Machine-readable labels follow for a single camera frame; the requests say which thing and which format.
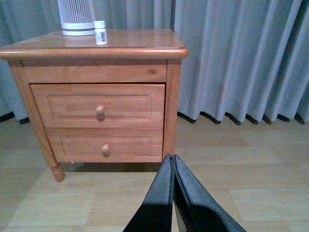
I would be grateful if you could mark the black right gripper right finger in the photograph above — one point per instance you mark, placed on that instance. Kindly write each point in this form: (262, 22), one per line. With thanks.
(197, 210)

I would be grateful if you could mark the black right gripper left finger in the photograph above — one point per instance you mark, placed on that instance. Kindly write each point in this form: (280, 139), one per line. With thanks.
(155, 213)

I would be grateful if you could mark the wooden drawer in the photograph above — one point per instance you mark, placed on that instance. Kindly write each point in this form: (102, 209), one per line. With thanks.
(100, 105)
(106, 145)

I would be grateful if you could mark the white medicine bottle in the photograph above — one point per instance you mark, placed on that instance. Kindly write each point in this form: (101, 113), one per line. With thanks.
(100, 33)

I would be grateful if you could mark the wooden nightstand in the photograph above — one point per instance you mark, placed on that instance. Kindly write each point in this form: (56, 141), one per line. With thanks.
(143, 56)

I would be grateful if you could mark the light grey curtain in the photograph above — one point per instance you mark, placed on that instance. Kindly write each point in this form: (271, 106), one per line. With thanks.
(247, 58)

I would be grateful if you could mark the white cylindrical air purifier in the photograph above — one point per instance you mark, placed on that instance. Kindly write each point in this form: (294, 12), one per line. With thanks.
(77, 17)

